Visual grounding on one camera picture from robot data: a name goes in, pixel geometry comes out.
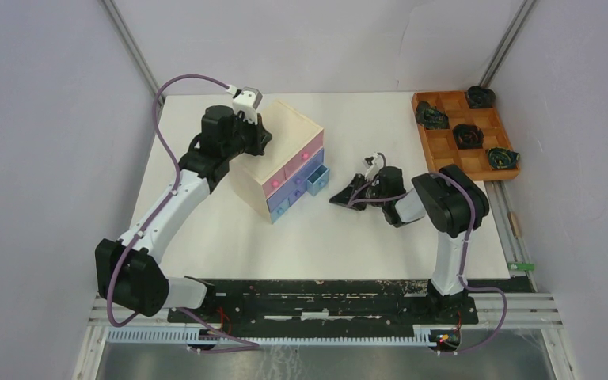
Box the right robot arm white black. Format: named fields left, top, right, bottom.
left=329, top=164, right=490, bottom=323

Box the cream drawer organizer cabinet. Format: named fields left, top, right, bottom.
left=228, top=101, right=324, bottom=223

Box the pink drawer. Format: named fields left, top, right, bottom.
left=283, top=131, right=324, bottom=179
left=262, top=168, right=287, bottom=199

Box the dark rolled cloth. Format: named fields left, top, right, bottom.
left=486, top=147, right=520, bottom=170
left=465, top=85, right=496, bottom=109
left=415, top=101, right=449, bottom=130
left=452, top=123, right=485, bottom=150

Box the dark rolled cloth left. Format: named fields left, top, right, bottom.
left=415, top=101, right=449, bottom=130

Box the rose gold lipstick tube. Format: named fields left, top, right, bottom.
left=507, top=211, right=522, bottom=238

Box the dark rolled cloth back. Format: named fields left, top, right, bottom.
left=465, top=85, right=496, bottom=109

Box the light blue drawer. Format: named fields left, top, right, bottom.
left=306, top=165, right=330, bottom=196
left=270, top=198, right=291, bottom=223

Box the purple wide drawer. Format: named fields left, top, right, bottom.
left=267, top=148, right=325, bottom=212

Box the white slotted cable duct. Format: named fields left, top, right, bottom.
left=105, top=325, right=432, bottom=348

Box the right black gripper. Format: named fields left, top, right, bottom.
left=329, top=173, right=388, bottom=211

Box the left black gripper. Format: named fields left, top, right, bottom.
left=224, top=112, right=272, bottom=161

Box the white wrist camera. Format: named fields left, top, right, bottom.
left=364, top=152, right=386, bottom=181
left=226, top=85, right=263, bottom=124

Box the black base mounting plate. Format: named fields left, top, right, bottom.
left=197, top=290, right=479, bottom=326

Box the orange wooden compartment tray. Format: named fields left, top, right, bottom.
left=411, top=90, right=520, bottom=181

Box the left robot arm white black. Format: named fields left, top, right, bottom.
left=95, top=105, right=272, bottom=322

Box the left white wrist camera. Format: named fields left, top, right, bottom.
left=226, top=85, right=263, bottom=124

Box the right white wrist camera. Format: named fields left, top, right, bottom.
left=364, top=152, right=386, bottom=181

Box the green lipstick tube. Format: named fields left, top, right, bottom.
left=507, top=262, right=535, bottom=272

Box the dark rolled cloth front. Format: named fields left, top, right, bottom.
left=486, top=147, right=520, bottom=170

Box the dark rolled cloth middle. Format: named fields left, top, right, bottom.
left=452, top=123, right=485, bottom=150

